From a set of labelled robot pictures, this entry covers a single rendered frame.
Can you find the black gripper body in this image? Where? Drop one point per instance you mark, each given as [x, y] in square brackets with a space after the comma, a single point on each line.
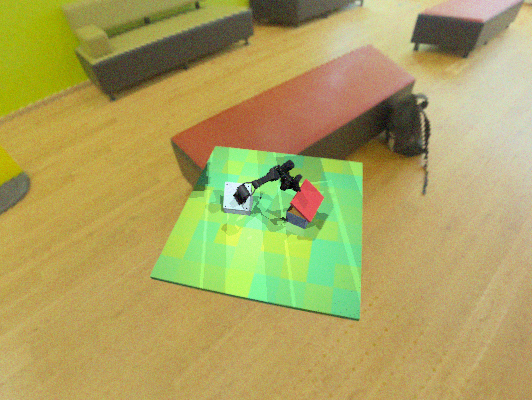
[291, 180]

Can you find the red lid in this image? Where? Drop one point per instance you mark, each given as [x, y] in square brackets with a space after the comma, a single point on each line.
[307, 201]

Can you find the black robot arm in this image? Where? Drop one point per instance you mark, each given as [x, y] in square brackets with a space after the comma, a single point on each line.
[274, 173]

